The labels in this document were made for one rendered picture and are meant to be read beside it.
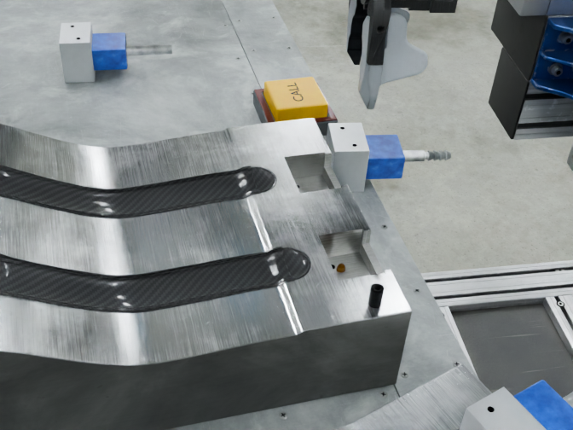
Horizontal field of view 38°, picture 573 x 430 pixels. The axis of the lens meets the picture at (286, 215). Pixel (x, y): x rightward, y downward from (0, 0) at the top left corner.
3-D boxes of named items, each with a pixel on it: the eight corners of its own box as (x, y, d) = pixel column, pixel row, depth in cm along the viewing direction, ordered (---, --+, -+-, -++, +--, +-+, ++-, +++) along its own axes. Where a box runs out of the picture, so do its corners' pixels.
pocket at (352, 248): (365, 258, 71) (370, 227, 69) (386, 303, 67) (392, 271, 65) (315, 267, 70) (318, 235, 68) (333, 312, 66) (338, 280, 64)
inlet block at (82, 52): (171, 57, 105) (170, 19, 101) (174, 78, 101) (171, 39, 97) (66, 61, 103) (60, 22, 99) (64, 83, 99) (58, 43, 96)
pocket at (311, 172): (327, 182, 79) (331, 151, 76) (344, 217, 75) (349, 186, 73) (282, 188, 78) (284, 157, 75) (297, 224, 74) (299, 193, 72)
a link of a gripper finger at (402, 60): (426, 117, 75) (436, 15, 71) (362, 118, 74) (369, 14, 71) (418, 107, 78) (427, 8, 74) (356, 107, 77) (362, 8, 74)
